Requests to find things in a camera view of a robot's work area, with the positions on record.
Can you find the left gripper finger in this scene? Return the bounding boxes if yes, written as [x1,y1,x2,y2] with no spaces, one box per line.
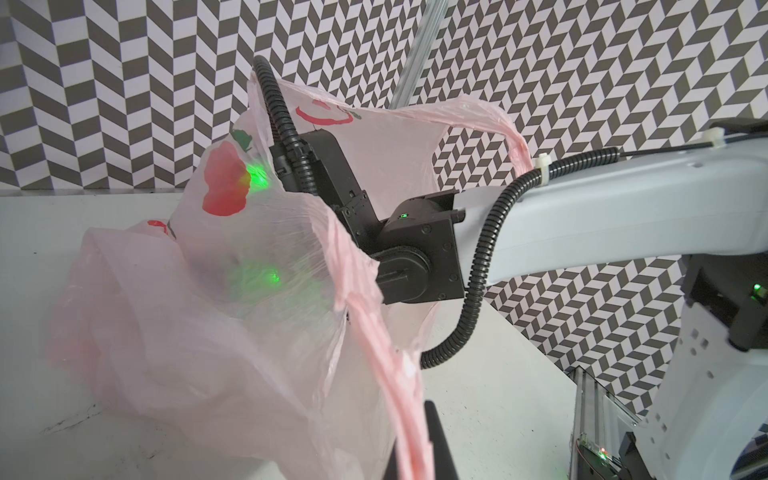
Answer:
[383,400,459,480]

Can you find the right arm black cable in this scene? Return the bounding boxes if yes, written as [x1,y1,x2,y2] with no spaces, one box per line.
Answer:
[251,55,625,370]

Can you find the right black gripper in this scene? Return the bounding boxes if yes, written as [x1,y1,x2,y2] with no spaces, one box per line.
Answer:
[300,130,383,249]

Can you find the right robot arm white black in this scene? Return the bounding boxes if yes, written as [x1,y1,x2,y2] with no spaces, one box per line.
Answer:
[271,119,767,479]

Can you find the aluminium rail front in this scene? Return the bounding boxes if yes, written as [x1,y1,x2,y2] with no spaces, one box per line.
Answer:
[566,367,640,479]

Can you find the pink plastic bag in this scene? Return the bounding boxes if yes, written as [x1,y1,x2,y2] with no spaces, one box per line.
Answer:
[44,74,535,480]

